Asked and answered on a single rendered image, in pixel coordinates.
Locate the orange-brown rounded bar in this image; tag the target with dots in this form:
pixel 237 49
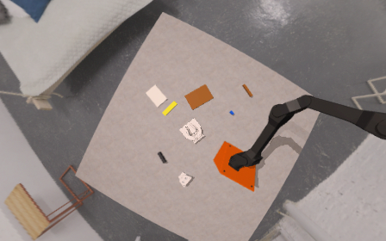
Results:
pixel 247 90

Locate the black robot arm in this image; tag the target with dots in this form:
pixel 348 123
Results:
pixel 371 121

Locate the yellow flat bar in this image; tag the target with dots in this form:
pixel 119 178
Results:
pixel 167 110

